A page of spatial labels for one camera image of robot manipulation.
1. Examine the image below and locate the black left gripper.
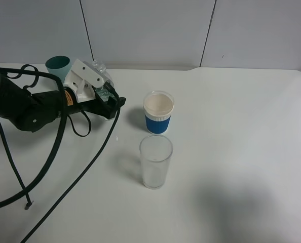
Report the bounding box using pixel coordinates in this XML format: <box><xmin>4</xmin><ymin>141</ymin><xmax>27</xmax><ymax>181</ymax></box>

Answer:
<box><xmin>32</xmin><ymin>82</ymin><xmax>126</xmax><ymax>119</ymax></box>

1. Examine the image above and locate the clear plastic water bottle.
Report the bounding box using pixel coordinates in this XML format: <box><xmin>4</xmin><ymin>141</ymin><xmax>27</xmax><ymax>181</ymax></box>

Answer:
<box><xmin>92</xmin><ymin>60</ymin><xmax>115</xmax><ymax>102</ymax></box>

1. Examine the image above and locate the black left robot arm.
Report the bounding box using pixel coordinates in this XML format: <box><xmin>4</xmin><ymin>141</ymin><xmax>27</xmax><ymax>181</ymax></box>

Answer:
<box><xmin>0</xmin><ymin>68</ymin><xmax>126</xmax><ymax>133</ymax></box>

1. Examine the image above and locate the white cup blue sleeve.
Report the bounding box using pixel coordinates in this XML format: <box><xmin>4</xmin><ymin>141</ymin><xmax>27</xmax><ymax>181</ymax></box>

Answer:
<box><xmin>143</xmin><ymin>91</ymin><xmax>174</xmax><ymax>134</ymax></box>

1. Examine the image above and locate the teal plastic cup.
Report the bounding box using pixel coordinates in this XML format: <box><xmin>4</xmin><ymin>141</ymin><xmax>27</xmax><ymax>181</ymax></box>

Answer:
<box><xmin>45</xmin><ymin>56</ymin><xmax>71</xmax><ymax>83</ymax></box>

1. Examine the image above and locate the clear tall glass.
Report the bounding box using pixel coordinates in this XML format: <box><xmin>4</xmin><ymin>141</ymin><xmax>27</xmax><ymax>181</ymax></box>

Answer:
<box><xmin>139</xmin><ymin>135</ymin><xmax>173</xmax><ymax>189</ymax></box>

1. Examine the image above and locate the black strap loop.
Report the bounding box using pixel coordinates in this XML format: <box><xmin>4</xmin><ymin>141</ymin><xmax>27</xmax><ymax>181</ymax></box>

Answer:
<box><xmin>68</xmin><ymin>108</ymin><xmax>92</xmax><ymax>137</ymax></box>

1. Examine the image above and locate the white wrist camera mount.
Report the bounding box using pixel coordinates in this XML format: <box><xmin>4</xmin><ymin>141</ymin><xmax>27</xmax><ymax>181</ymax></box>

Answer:
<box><xmin>64</xmin><ymin>59</ymin><xmax>106</xmax><ymax>103</ymax></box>

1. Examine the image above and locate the black camera cable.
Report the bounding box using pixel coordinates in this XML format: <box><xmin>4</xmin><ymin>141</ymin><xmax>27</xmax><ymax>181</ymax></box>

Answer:
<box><xmin>0</xmin><ymin>65</ymin><xmax>121</xmax><ymax>243</ymax></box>

